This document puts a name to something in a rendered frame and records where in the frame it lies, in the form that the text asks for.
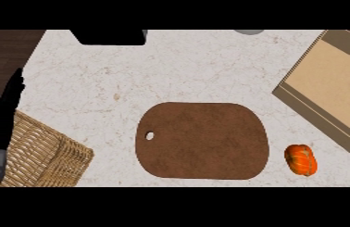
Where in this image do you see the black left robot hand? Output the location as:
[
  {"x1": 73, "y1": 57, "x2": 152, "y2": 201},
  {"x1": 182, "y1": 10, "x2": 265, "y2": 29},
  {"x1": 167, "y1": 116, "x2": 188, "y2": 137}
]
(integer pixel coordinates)
[{"x1": 0, "y1": 67, "x2": 27, "y2": 151}]

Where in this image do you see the orange tomato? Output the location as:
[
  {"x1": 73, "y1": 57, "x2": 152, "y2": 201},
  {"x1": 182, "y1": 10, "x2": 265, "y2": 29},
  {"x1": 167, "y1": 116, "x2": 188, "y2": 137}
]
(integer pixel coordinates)
[{"x1": 284, "y1": 144, "x2": 319, "y2": 177}]

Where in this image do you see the wicker basket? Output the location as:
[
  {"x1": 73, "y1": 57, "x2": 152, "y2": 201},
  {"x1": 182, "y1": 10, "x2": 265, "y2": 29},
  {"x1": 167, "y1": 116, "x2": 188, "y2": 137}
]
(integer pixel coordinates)
[{"x1": 0, "y1": 109, "x2": 96, "y2": 188}]

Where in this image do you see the brown wooden cutting board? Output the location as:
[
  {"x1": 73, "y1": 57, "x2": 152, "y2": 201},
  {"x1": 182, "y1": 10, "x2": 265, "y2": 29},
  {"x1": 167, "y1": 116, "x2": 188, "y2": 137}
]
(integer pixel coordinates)
[{"x1": 135, "y1": 101, "x2": 270, "y2": 181}]

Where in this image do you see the black appliance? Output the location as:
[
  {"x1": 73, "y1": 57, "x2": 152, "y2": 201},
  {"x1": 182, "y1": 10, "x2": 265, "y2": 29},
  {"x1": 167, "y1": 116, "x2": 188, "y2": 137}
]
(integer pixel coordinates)
[{"x1": 68, "y1": 30, "x2": 149, "y2": 47}]

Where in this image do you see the grey round object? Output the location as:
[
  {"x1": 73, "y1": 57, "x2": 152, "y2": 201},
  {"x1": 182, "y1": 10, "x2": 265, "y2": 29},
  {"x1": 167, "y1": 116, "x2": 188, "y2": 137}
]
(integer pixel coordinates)
[{"x1": 234, "y1": 30, "x2": 266, "y2": 36}]

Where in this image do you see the cardboard box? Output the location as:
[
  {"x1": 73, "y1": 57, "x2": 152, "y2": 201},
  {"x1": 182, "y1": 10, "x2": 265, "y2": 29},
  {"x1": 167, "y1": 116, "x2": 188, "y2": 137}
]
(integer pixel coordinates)
[{"x1": 270, "y1": 30, "x2": 350, "y2": 154}]

